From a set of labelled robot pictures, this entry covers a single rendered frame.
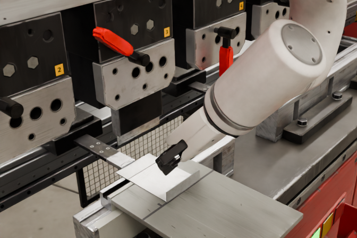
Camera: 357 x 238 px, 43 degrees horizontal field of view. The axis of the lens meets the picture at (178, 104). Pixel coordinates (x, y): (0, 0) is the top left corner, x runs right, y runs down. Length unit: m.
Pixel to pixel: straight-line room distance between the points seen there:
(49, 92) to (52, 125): 0.05
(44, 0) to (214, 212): 0.42
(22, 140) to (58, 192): 1.94
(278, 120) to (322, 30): 0.57
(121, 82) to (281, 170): 0.53
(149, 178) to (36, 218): 1.61
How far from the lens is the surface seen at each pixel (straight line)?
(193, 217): 0.75
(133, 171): 0.85
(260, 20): 0.94
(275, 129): 1.17
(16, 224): 2.40
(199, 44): 0.79
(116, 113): 0.75
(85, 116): 0.99
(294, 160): 1.13
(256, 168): 1.09
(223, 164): 1.01
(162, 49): 0.72
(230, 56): 0.81
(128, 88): 0.69
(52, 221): 2.36
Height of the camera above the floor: 1.49
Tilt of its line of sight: 27 degrees down
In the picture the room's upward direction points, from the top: 1 degrees counter-clockwise
